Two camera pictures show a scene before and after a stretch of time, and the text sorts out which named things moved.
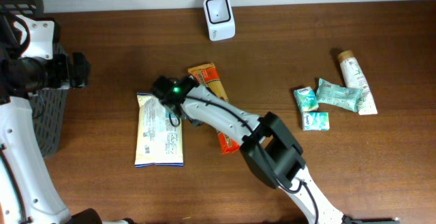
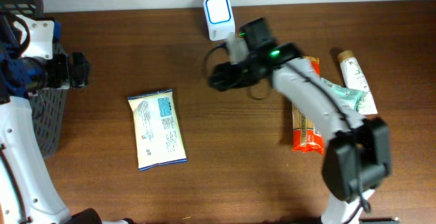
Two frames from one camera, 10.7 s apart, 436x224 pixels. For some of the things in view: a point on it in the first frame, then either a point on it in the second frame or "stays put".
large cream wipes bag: (158, 142) stays put
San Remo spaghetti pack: (208, 76) → (306, 136)
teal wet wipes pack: (338, 96) stays put
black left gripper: (65, 77) stays put
